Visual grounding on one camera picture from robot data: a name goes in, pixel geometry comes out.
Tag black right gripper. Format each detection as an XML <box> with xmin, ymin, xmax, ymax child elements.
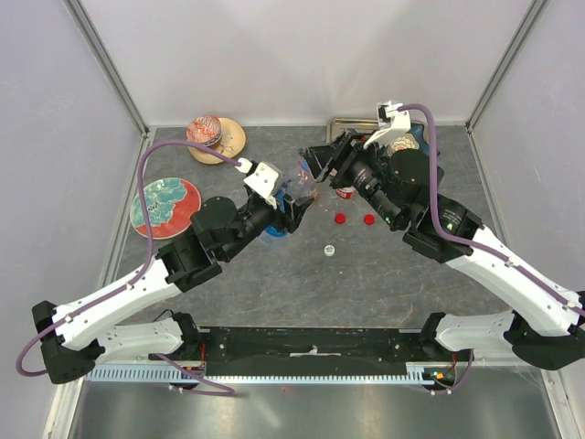
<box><xmin>299</xmin><ymin>127</ymin><xmax>404</xmax><ymax>228</ymax></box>

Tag blue water bottle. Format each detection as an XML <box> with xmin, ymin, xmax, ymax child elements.
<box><xmin>260</xmin><ymin>159</ymin><xmax>318</xmax><ymax>247</ymax></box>

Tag clear bottle red cap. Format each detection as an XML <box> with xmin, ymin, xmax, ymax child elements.
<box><xmin>335</xmin><ymin>187</ymin><xmax>356</xmax><ymax>199</ymax></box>

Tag white orange-bottle cap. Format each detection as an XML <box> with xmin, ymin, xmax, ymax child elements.
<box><xmin>324</xmin><ymin>244</ymin><xmax>335</xmax><ymax>257</ymax></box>

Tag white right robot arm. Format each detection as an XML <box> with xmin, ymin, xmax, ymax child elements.
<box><xmin>300</xmin><ymin>131</ymin><xmax>584</xmax><ymax>370</ymax></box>

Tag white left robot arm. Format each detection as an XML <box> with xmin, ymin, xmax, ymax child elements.
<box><xmin>32</xmin><ymin>192</ymin><xmax>314</xmax><ymax>384</ymax></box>

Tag silver metal tray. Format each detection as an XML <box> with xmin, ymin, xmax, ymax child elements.
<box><xmin>325</xmin><ymin>118</ymin><xmax>427</xmax><ymax>143</ymax></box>

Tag beige floral plate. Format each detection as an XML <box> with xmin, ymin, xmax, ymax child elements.
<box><xmin>209</xmin><ymin>117</ymin><xmax>246</xmax><ymax>158</ymax></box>

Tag small patterned bowl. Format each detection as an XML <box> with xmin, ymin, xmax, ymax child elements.
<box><xmin>388</xmin><ymin>134</ymin><xmax>420</xmax><ymax>152</ymax></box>

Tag blue star-shaped dish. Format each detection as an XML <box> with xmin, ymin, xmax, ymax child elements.
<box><xmin>387</xmin><ymin>121</ymin><xmax>431</xmax><ymax>155</ymax></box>

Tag red patterned bowl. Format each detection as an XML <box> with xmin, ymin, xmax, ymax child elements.
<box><xmin>186</xmin><ymin>115</ymin><xmax>223</xmax><ymax>149</ymax></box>

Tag teal red floral plate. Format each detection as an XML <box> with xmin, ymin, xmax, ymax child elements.
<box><xmin>144</xmin><ymin>177</ymin><xmax>202</xmax><ymax>241</ymax></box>

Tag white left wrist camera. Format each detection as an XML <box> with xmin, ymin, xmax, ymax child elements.
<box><xmin>236</xmin><ymin>157</ymin><xmax>283</xmax><ymax>209</ymax></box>

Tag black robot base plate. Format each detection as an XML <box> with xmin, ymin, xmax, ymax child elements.
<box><xmin>148</xmin><ymin>325</ymin><xmax>476</xmax><ymax>377</ymax></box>

